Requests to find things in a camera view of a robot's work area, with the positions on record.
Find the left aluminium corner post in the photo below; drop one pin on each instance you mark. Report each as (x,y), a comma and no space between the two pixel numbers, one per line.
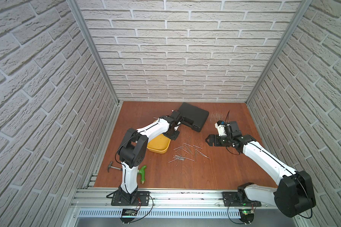
(92,47)

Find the right aluminium corner post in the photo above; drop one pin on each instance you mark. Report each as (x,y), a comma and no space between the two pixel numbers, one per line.
(300,12)

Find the left controller board with cable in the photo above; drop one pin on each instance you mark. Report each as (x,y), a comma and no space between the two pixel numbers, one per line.
(128,215)

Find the aluminium front rail frame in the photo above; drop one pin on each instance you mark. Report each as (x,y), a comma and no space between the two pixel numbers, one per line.
(169,207)

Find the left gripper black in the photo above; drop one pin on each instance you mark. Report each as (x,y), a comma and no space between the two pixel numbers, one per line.
(172,133)

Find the steel nail bundle nail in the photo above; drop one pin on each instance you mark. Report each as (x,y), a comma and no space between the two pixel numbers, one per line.
(179,157)

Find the steel nail far right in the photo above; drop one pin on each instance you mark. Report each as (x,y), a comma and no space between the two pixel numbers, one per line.
(202,154)

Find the aluminium corner post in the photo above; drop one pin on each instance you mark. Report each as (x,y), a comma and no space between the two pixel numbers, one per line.
(300,12)
(92,47)

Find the controller board with cable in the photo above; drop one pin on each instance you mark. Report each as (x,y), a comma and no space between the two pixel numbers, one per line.
(246,216)
(128,215)

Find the right controller board with cable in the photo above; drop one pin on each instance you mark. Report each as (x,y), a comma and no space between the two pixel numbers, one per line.
(246,216)

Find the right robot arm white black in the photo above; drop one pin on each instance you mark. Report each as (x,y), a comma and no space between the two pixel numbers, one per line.
(294,193)

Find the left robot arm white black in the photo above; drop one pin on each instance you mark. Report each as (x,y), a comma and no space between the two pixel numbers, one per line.
(133,149)

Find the yellow plastic storage box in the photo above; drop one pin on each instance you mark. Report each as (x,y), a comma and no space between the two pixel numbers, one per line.
(159,144)

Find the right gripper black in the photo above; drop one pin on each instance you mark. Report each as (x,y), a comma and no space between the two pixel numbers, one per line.
(216,143)

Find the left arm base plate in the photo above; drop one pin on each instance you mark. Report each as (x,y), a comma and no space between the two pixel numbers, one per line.
(121,198)

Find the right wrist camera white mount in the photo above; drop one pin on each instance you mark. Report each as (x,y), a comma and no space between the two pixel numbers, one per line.
(222,128)

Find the black plastic tool case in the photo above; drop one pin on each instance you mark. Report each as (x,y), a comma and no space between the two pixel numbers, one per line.
(193,117)

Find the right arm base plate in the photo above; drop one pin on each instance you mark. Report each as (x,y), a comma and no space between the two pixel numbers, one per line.
(236,198)

